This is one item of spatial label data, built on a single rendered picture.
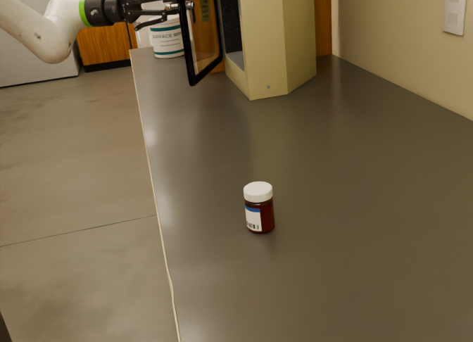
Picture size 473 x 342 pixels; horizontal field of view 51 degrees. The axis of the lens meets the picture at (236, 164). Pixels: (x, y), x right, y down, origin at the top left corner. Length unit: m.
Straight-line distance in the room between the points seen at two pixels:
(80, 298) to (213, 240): 1.60
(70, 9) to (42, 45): 0.15
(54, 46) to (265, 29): 0.57
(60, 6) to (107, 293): 1.27
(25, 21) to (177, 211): 0.78
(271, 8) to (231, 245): 0.76
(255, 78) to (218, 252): 0.72
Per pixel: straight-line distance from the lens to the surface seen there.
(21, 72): 6.40
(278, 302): 0.64
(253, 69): 1.35
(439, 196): 0.87
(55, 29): 1.47
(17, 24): 1.45
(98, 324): 2.16
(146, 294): 2.23
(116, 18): 1.49
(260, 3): 1.33
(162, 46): 2.02
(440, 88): 1.33
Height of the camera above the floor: 1.36
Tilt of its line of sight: 25 degrees down
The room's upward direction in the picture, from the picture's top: 6 degrees counter-clockwise
